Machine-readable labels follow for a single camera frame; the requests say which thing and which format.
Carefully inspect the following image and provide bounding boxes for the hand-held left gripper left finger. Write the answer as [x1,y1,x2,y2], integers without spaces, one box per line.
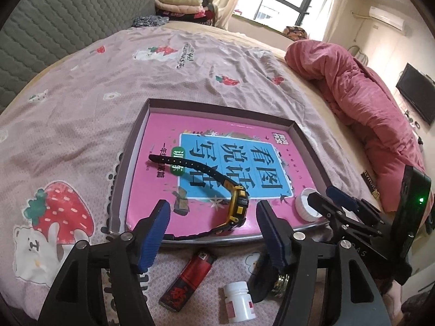
[37,199,171,326]

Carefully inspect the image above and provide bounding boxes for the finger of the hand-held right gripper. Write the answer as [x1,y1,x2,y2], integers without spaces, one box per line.
[325,186,386,218]
[307,192,386,245]

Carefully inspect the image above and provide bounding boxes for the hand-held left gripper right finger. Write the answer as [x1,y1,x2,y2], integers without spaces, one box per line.
[256,200,391,326]

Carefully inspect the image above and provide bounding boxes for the white earbud case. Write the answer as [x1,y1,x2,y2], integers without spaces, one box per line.
[294,188,322,224]

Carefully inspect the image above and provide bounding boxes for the black and yellow wristwatch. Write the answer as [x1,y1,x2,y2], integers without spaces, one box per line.
[148,154,250,240]

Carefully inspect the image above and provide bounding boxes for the red lighter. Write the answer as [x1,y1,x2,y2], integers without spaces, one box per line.
[159,250,215,311]

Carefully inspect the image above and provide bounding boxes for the white pill bottle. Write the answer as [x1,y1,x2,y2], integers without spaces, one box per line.
[223,281,257,324]

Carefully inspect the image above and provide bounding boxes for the grey cardboard box tray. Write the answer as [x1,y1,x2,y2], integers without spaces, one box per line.
[109,98,337,248]

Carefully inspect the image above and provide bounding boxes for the person's right forearm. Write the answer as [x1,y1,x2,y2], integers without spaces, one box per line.
[377,277,410,326]

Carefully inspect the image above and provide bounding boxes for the pink book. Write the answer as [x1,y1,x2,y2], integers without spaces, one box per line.
[126,110,323,240]

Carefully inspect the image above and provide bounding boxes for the pink quilt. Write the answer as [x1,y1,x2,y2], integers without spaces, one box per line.
[285,40,427,213]

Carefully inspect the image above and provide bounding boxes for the black television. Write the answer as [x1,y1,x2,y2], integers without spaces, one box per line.
[396,63,435,126]

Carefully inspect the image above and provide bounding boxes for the pink printed strawberry blanket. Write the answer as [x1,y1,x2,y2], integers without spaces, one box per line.
[0,25,374,326]

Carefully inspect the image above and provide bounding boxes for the colourful patterned cushion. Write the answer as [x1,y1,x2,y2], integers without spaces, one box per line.
[282,26,308,40]

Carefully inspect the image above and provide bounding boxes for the white air conditioner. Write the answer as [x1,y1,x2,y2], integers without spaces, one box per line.
[369,6,406,35]

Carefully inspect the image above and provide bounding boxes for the blue patterned cloth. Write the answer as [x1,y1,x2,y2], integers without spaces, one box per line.
[132,15,169,28]

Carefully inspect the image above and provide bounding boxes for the dark red folded clothes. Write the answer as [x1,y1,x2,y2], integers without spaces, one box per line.
[166,10,217,27]

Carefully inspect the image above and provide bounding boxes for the pink folded cloth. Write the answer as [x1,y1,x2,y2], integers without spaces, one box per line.
[159,3,204,16]

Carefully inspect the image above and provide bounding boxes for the grey quilted headboard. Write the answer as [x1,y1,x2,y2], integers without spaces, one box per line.
[0,0,164,114]

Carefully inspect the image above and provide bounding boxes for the black key holder with ring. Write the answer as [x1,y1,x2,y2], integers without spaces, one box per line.
[247,251,293,304]

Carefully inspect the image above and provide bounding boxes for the metal wire rack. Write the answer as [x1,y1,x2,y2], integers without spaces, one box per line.
[350,45,370,66]

